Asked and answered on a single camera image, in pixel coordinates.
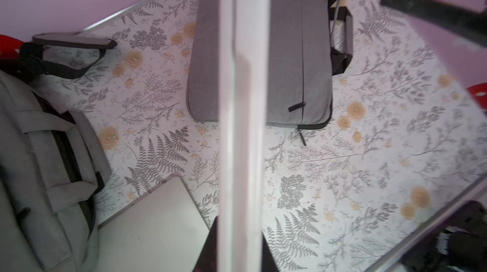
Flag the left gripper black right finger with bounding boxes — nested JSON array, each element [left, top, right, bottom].
[[261, 236, 279, 272]]

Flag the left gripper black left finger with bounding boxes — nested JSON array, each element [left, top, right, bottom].
[[193, 217, 218, 272]]

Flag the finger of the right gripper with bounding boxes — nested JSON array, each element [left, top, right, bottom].
[[380, 0, 486, 48]]

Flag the grey laptop sleeve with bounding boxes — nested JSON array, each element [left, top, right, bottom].
[[186, 0, 353, 130]]

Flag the large grey backpack bag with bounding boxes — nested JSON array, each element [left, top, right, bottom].
[[1, 34, 117, 271]]

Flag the silver apple laptop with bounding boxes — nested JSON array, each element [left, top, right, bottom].
[[95, 176, 209, 271], [218, 0, 271, 271]]

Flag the floral table mat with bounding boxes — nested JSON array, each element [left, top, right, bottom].
[[34, 0, 486, 271]]

